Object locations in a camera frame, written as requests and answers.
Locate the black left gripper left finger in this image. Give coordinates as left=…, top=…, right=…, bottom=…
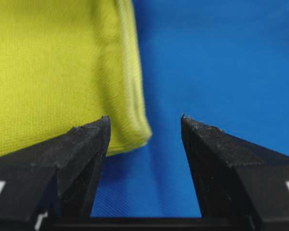
left=0, top=116, right=111, bottom=231

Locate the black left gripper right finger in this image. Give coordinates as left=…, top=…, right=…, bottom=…
left=181, top=116, right=289, bottom=231

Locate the yellow-green towel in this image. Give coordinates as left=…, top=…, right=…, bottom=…
left=0, top=0, right=152, bottom=156

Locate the blue table cloth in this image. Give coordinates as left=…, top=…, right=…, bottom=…
left=91, top=0, right=289, bottom=217

